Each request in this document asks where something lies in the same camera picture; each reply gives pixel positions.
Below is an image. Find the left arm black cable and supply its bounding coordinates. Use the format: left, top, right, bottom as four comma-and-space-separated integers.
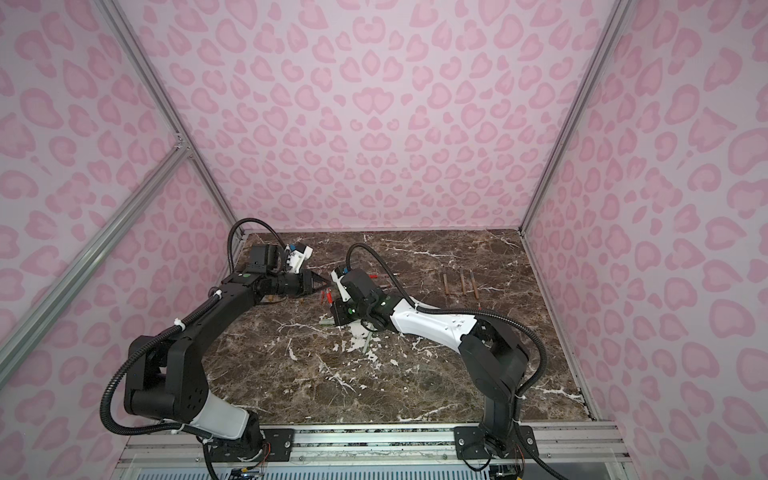
99, 217, 288, 436

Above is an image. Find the diagonal aluminium frame bar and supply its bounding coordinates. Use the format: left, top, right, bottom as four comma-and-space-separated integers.
1, 142, 189, 385

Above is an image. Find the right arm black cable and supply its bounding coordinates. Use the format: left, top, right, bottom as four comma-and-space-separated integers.
345, 242, 548, 398

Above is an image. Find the green pen vertical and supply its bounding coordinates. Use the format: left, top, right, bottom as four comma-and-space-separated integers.
363, 332, 373, 354

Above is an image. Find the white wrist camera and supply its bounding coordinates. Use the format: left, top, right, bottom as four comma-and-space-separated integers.
331, 267, 351, 303
285, 242, 313, 274

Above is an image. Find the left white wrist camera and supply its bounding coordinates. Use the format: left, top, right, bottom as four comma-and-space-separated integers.
285, 242, 313, 274

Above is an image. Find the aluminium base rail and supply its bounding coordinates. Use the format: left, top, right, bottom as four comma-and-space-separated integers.
111, 421, 638, 479

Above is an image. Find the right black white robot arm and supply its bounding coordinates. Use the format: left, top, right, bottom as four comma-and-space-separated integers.
331, 267, 529, 458

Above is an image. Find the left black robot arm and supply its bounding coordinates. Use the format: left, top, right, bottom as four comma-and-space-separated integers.
99, 243, 328, 460

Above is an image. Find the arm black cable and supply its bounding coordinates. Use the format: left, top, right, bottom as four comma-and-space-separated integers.
345, 242, 548, 398
99, 217, 288, 436

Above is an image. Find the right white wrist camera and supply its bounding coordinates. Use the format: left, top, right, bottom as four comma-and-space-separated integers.
331, 267, 351, 303

